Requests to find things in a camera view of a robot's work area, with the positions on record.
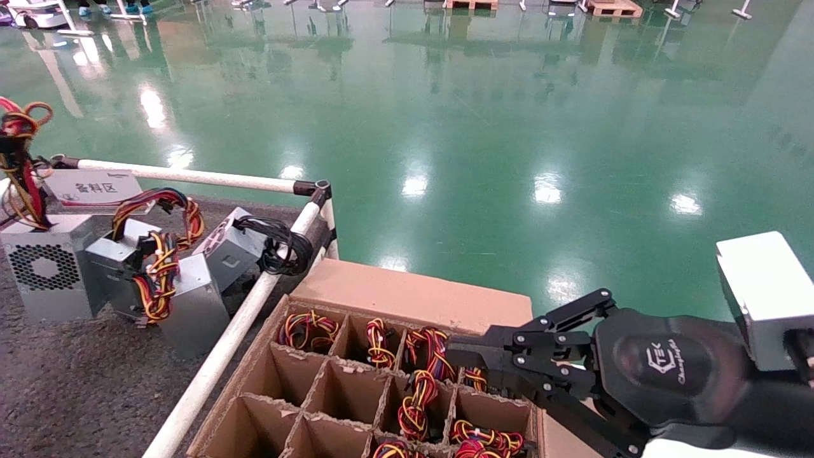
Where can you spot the black pipe clamp connector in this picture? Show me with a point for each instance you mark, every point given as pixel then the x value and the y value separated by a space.
pixel 63 161

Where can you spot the white label sign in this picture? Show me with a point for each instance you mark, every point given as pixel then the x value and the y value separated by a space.
pixel 95 187

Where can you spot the long white rail pipe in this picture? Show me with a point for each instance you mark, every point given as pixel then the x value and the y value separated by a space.
pixel 191 176
pixel 222 356

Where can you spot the short white rail pipe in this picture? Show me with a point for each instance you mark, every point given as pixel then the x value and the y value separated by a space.
pixel 329 219

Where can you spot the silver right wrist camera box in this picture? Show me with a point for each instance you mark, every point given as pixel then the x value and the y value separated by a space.
pixel 763 299

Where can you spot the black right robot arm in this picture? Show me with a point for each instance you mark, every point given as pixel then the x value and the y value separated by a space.
pixel 782 420

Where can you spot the cardboard box with dividers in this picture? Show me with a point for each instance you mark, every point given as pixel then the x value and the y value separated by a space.
pixel 413 296

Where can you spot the black pipe corner connector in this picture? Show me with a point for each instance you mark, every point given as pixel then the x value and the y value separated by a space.
pixel 318 189

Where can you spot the wooden pallet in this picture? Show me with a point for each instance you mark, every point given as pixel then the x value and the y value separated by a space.
pixel 470 3
pixel 613 7

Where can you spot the white stand foot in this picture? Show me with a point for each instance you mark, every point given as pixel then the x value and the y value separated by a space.
pixel 673 11
pixel 741 11

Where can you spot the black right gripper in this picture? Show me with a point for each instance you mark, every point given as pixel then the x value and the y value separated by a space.
pixel 668 369

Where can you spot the white cart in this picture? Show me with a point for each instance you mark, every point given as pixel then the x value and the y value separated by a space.
pixel 38 14

